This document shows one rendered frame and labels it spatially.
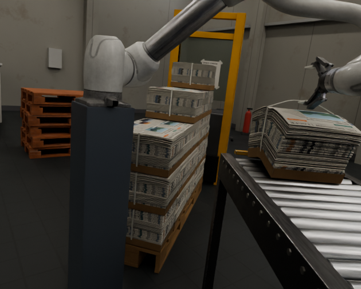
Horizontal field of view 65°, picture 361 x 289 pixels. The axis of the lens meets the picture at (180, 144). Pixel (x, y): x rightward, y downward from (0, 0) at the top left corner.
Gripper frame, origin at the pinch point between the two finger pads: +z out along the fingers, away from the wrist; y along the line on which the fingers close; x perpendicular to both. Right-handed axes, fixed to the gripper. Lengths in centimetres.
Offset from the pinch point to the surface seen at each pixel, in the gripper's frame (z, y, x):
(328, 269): -67, 43, -23
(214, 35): 192, -59, -11
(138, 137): 38, 36, -69
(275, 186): -20.7, 39.5, -14.4
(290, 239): -57, 42, -26
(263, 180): -14.4, 39.2, -16.8
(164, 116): 94, 26, -54
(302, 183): -14.3, 38.7, -1.0
